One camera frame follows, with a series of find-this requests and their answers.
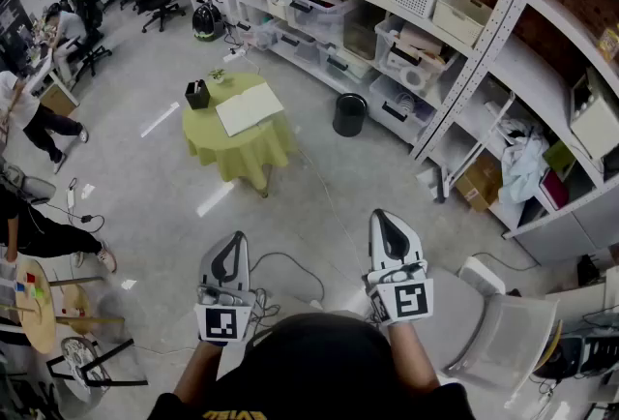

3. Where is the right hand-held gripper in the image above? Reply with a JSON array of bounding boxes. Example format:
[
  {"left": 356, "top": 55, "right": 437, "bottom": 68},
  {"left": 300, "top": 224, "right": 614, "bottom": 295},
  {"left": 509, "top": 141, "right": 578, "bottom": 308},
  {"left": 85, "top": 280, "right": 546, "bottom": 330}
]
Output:
[{"left": 365, "top": 208, "right": 434, "bottom": 327}]

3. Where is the cardboard box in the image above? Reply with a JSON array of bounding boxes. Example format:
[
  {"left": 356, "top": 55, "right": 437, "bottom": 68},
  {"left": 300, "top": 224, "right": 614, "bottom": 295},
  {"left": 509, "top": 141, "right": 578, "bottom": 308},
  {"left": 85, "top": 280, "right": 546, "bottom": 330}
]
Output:
[
  {"left": 39, "top": 83, "right": 81, "bottom": 118},
  {"left": 454, "top": 156, "right": 504, "bottom": 214}
]

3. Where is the cream microwave oven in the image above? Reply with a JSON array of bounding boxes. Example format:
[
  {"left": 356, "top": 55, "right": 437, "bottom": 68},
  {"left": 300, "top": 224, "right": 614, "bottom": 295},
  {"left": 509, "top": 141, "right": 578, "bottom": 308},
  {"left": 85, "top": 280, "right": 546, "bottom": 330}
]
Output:
[{"left": 569, "top": 67, "right": 619, "bottom": 162}]

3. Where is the black frame patterned chair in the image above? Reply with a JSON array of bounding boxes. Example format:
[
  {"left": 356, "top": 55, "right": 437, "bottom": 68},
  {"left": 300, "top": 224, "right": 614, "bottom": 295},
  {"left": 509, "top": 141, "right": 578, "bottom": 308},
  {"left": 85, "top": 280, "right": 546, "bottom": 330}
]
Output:
[{"left": 45, "top": 335, "right": 150, "bottom": 409}]

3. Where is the person's left forearm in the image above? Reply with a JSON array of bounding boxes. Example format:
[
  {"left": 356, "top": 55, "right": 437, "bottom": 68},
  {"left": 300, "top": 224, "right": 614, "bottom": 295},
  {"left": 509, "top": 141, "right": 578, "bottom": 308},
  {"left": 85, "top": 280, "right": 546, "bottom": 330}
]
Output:
[{"left": 172, "top": 339, "right": 222, "bottom": 405}]

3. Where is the wooden stool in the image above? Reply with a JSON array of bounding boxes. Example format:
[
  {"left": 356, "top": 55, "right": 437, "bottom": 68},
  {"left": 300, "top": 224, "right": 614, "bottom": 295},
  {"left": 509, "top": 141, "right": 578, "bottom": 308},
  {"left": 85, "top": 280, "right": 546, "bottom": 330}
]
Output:
[{"left": 47, "top": 276, "right": 127, "bottom": 327}]

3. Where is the cream storage basket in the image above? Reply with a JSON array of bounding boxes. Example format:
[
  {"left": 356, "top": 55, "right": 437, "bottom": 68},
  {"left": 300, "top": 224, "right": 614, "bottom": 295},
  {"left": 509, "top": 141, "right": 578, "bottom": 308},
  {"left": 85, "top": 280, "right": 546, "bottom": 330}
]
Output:
[{"left": 431, "top": 0, "right": 493, "bottom": 46}]

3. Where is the green box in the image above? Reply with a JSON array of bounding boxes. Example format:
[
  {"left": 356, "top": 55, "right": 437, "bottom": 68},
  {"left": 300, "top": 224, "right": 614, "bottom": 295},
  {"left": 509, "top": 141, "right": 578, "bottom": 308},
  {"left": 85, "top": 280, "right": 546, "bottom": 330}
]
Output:
[{"left": 542, "top": 140, "right": 576, "bottom": 175}]

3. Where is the translucent white chair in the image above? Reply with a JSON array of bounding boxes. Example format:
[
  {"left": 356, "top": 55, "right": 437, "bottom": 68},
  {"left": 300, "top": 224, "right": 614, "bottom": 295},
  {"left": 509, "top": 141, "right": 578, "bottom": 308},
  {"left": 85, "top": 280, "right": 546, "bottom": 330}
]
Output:
[{"left": 443, "top": 294, "right": 561, "bottom": 394}]

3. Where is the black waste bin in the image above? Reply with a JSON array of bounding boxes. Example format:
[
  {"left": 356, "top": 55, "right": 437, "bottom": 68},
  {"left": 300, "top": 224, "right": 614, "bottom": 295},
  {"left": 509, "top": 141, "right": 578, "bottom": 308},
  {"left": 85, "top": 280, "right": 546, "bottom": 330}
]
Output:
[{"left": 332, "top": 92, "right": 368, "bottom": 137}]

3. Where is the person's right forearm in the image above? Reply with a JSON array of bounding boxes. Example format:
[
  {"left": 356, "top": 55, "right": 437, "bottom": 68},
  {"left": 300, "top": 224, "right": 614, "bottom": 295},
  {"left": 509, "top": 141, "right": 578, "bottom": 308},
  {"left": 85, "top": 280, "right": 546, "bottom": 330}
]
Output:
[{"left": 385, "top": 319, "right": 440, "bottom": 396}]

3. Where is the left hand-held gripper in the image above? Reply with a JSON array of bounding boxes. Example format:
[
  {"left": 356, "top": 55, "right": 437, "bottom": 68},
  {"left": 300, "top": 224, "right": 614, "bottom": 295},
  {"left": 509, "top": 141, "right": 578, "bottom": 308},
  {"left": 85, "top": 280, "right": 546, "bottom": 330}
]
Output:
[{"left": 193, "top": 230, "right": 257, "bottom": 346}]

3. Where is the white cloth bundle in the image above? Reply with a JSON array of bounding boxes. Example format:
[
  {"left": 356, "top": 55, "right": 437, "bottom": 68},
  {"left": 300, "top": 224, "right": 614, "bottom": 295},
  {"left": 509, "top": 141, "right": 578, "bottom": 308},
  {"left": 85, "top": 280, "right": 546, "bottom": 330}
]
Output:
[{"left": 497, "top": 117, "right": 550, "bottom": 206}]

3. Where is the round wooden table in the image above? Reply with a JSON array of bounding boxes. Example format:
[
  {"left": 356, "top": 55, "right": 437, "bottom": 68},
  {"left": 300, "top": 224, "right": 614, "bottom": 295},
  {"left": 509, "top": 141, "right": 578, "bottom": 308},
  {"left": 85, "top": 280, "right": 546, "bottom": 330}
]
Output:
[{"left": 14, "top": 257, "right": 59, "bottom": 356}]

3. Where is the row of clear storage bins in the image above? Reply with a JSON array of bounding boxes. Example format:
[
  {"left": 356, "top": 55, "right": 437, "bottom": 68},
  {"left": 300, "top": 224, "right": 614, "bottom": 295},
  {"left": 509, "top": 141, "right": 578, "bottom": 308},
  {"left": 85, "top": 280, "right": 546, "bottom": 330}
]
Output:
[{"left": 231, "top": 0, "right": 460, "bottom": 146}]

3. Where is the black pen holder box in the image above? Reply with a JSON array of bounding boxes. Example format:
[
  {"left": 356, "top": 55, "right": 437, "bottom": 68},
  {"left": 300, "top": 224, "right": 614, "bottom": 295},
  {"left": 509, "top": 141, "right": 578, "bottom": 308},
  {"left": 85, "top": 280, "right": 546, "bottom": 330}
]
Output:
[{"left": 184, "top": 78, "right": 212, "bottom": 111}]

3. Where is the blue cover notebook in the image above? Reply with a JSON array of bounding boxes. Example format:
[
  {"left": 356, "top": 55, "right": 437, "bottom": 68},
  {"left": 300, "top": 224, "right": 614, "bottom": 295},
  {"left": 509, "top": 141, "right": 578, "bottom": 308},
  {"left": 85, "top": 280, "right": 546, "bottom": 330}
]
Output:
[{"left": 215, "top": 82, "right": 285, "bottom": 138}]

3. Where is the person's black t-shirt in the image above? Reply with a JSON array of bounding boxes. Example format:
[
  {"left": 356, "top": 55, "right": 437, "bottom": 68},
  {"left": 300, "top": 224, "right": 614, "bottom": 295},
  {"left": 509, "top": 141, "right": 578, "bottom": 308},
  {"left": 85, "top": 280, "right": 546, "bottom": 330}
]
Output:
[{"left": 147, "top": 311, "right": 478, "bottom": 420}]

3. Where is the round table green tablecloth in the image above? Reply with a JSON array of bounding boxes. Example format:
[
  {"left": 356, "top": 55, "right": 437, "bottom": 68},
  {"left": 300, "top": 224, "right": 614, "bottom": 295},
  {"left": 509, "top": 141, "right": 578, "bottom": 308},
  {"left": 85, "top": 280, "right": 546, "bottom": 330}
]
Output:
[{"left": 182, "top": 72, "right": 292, "bottom": 193}]

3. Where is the white metal shelving rack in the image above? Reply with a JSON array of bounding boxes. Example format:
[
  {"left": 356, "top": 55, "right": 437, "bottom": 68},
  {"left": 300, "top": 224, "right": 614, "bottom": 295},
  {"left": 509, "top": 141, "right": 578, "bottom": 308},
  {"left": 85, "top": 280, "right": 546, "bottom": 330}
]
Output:
[{"left": 220, "top": 0, "right": 619, "bottom": 259}]

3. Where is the pink box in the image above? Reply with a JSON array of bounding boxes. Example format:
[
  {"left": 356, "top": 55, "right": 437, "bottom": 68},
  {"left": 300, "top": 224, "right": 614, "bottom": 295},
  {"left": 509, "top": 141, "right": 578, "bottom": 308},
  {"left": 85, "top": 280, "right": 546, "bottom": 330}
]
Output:
[{"left": 539, "top": 168, "right": 571, "bottom": 210}]

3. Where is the black rounded backpack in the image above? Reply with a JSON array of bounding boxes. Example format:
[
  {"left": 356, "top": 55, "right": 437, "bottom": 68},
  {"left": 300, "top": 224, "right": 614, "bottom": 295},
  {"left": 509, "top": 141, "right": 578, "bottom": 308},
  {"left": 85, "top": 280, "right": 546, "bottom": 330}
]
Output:
[{"left": 192, "top": 1, "right": 226, "bottom": 43}]

